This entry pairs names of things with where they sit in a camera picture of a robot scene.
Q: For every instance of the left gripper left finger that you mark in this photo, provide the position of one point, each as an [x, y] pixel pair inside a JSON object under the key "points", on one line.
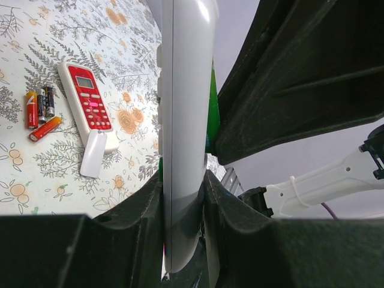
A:
{"points": [[122, 247]]}

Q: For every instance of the cluster of batteries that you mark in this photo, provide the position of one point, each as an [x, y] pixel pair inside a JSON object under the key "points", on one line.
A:
{"points": [[36, 120]]}

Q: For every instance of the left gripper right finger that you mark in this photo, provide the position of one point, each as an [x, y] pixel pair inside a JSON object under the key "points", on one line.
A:
{"points": [[247, 249]]}

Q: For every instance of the green battery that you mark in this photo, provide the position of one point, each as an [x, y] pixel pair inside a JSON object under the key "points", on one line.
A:
{"points": [[213, 124]]}

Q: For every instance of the red white remote control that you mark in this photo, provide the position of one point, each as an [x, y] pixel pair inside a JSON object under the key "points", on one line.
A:
{"points": [[86, 104]]}

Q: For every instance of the white remote with screen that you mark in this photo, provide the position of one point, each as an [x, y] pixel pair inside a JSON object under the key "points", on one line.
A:
{"points": [[185, 58]]}

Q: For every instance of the floral table mat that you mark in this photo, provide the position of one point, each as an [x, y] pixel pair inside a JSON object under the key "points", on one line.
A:
{"points": [[118, 41]]}

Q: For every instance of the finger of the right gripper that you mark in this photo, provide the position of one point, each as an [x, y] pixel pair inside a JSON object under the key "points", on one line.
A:
{"points": [[306, 68]]}

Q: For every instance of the white battery cover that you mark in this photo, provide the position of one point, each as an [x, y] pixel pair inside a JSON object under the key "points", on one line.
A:
{"points": [[93, 155]]}

